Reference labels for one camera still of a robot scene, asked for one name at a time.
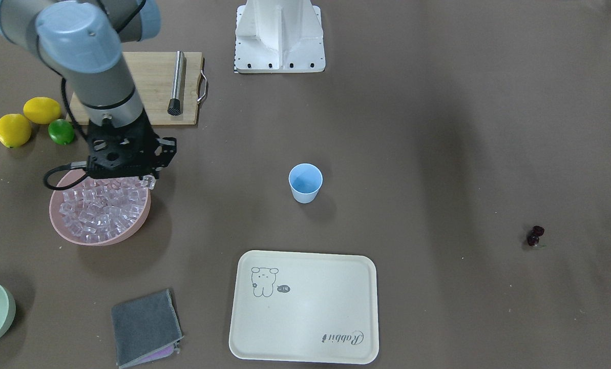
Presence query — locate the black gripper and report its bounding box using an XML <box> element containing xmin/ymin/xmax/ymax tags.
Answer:
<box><xmin>86</xmin><ymin>111</ymin><xmax>177</xmax><ymax>178</ymax></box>

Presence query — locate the clear ice cube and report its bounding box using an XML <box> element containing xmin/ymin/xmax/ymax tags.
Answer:
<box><xmin>140</xmin><ymin>175</ymin><xmax>156</xmax><ymax>190</ymax></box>

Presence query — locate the dark red cherry pair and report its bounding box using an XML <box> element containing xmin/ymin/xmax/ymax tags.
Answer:
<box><xmin>526</xmin><ymin>225</ymin><xmax>545</xmax><ymax>249</ymax></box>

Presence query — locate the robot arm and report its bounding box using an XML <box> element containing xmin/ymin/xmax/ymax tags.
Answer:
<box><xmin>0</xmin><ymin>1</ymin><xmax>177</xmax><ymax>178</ymax></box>

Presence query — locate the clear ice cubes pile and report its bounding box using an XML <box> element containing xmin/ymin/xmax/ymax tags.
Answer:
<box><xmin>58</xmin><ymin>176</ymin><xmax>149</xmax><ymax>241</ymax></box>

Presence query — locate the light blue plastic cup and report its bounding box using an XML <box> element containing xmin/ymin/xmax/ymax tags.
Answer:
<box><xmin>287</xmin><ymin>163</ymin><xmax>323</xmax><ymax>204</ymax></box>

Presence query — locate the green lime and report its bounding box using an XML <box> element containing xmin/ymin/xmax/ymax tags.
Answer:
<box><xmin>48</xmin><ymin>118</ymin><xmax>75</xmax><ymax>145</ymax></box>

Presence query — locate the bamboo cutting board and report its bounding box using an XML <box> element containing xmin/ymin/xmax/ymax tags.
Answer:
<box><xmin>66</xmin><ymin>52</ymin><xmax>209</xmax><ymax>126</ymax></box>

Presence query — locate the pink bowl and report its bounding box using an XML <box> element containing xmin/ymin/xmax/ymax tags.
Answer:
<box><xmin>49</xmin><ymin>169</ymin><xmax>152</xmax><ymax>247</ymax></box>

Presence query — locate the yellow lemon upper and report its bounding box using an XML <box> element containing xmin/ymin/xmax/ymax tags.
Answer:
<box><xmin>24</xmin><ymin>96</ymin><xmax>62</xmax><ymax>125</ymax></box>

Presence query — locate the yellow lemon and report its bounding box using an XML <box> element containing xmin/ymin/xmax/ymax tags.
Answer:
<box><xmin>24</xmin><ymin>96</ymin><xmax>62</xmax><ymax>125</ymax></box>
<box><xmin>0</xmin><ymin>114</ymin><xmax>33</xmax><ymax>149</ymax></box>

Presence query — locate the yellow lemon lower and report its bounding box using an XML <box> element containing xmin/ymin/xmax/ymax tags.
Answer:
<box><xmin>0</xmin><ymin>114</ymin><xmax>33</xmax><ymax>149</ymax></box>

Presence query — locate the grey folded cloth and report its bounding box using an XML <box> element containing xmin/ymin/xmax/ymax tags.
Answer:
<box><xmin>111</xmin><ymin>288</ymin><xmax>183</xmax><ymax>368</ymax></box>

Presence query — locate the cream rabbit serving tray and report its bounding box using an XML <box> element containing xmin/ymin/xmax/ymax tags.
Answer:
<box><xmin>228</xmin><ymin>250</ymin><xmax>380</xmax><ymax>364</ymax></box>

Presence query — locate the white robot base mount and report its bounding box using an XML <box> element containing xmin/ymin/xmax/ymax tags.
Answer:
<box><xmin>234</xmin><ymin>1</ymin><xmax>326</xmax><ymax>73</ymax></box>

